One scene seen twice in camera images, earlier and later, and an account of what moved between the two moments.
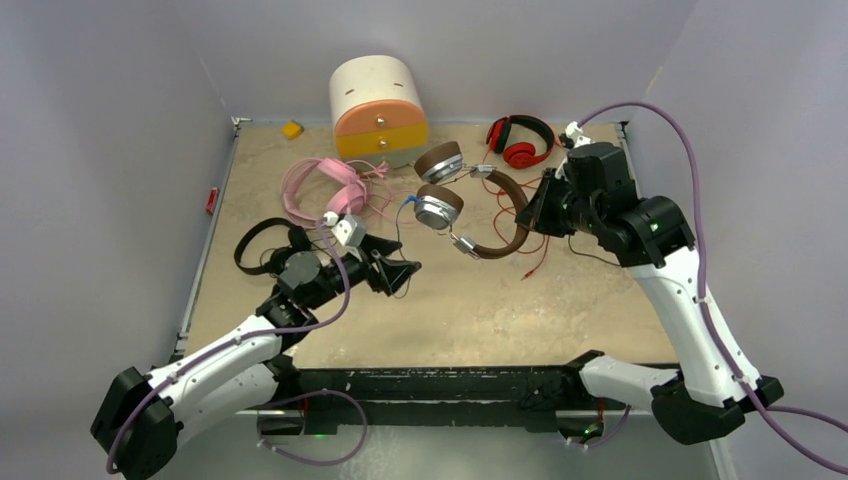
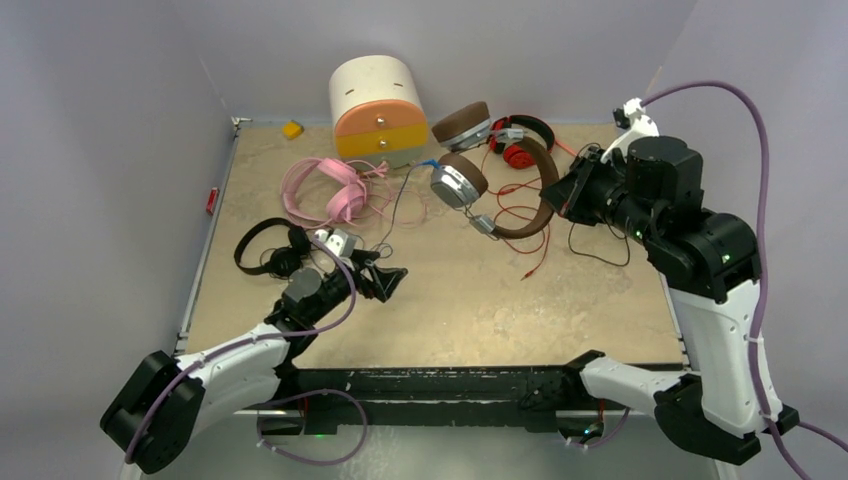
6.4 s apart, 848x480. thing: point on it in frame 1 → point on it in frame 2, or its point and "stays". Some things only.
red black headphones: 517,154 stays
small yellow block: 292,129 stays
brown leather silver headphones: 438,206 → 459,181
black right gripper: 537,216 → 570,196
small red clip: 212,200 stays
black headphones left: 298,240 stays
